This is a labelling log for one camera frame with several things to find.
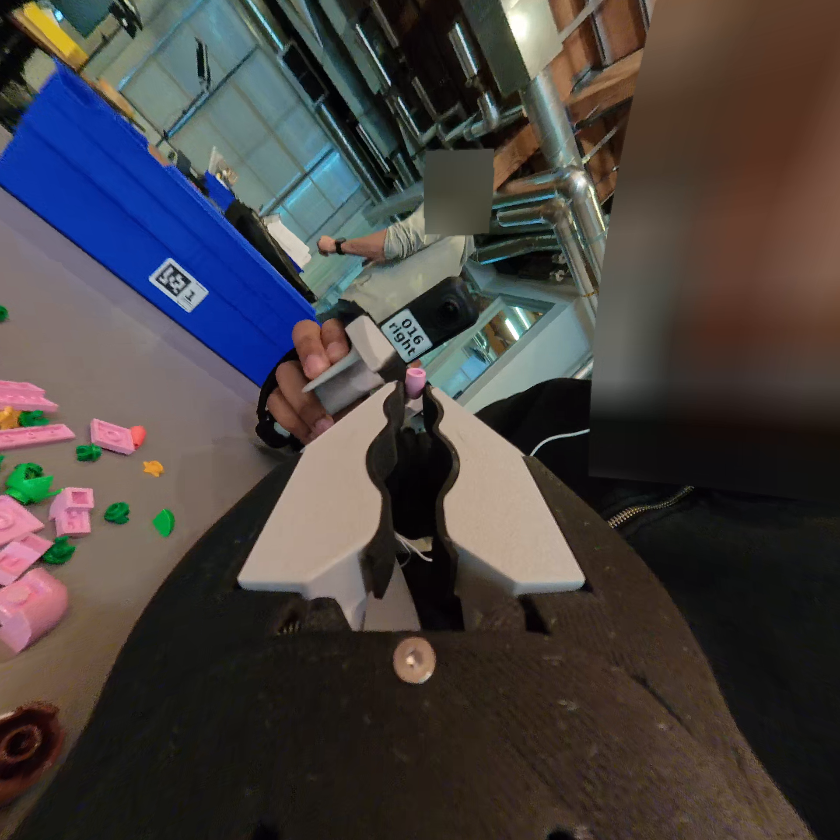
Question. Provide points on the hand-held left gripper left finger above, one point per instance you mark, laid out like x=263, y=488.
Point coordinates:
x=308, y=525

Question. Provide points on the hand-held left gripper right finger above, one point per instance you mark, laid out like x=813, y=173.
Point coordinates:
x=512, y=525

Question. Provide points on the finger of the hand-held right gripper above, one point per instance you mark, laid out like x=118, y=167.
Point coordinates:
x=341, y=387
x=367, y=344

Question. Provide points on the pink elbow piece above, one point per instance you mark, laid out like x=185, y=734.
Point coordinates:
x=415, y=382

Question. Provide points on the person's right hand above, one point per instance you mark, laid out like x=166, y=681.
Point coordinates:
x=298, y=394

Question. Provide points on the black office chair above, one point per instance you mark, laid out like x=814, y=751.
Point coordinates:
x=275, y=249

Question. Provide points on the yellow star piece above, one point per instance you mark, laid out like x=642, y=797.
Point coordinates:
x=153, y=467

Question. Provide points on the person's black jacket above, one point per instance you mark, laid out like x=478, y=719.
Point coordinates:
x=689, y=590

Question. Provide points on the silver ventilation pipes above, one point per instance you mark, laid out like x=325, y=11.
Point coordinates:
x=558, y=164

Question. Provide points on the red cone piece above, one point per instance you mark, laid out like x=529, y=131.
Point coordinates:
x=138, y=435

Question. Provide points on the blue plastic bin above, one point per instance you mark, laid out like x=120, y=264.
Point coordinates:
x=131, y=216
x=220, y=190

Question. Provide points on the pink square plate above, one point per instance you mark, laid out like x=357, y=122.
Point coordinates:
x=111, y=436

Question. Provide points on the pile of toy bricks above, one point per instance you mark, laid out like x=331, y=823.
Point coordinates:
x=26, y=499

